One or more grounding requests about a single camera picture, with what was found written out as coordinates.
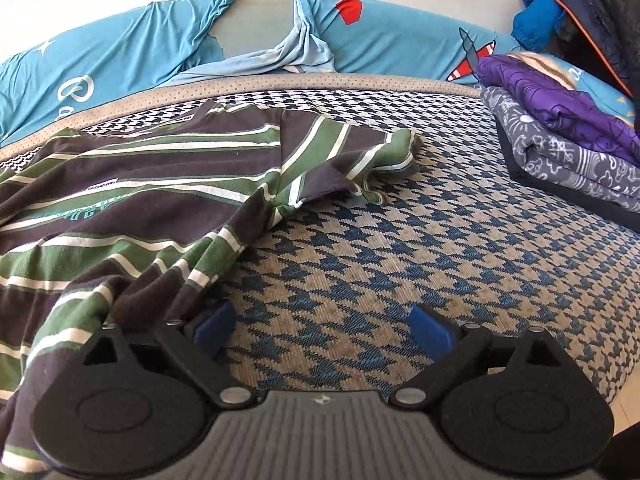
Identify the green and brown striped t-shirt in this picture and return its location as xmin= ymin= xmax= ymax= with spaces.
xmin=0 ymin=100 xmax=422 ymax=478

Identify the black folded cloth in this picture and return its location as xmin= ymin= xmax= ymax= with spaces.
xmin=504 ymin=155 xmax=640 ymax=234

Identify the dark jacket with orange trim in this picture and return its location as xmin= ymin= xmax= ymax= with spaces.
xmin=545 ymin=0 xmax=640 ymax=107

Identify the cream striped cloth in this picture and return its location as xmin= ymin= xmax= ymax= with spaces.
xmin=505 ymin=50 xmax=577 ymax=92

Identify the blue houndstooth bed mat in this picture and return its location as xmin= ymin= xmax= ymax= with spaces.
xmin=0 ymin=72 xmax=640 ymax=480

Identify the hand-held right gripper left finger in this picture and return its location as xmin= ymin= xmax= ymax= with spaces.
xmin=80 ymin=300 xmax=258 ymax=408

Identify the purple folded blanket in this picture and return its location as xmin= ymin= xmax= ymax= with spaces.
xmin=477 ymin=52 xmax=640 ymax=167

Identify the light blue cloth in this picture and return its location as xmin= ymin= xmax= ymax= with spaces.
xmin=167 ymin=0 xmax=337 ymax=86

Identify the grey-green foam cushion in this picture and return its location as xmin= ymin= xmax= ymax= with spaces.
xmin=212 ymin=0 xmax=302 ymax=62

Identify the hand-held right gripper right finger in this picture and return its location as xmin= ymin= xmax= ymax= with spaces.
xmin=389 ymin=304 xmax=566 ymax=408

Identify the teal cover with red patch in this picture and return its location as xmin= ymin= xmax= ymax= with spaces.
xmin=295 ymin=0 xmax=516 ymax=83

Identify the teal pillow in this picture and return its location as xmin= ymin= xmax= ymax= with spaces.
xmin=565 ymin=60 xmax=640 ymax=127

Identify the grey patterned folded blanket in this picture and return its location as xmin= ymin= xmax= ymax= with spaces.
xmin=482 ymin=85 xmax=640 ymax=212

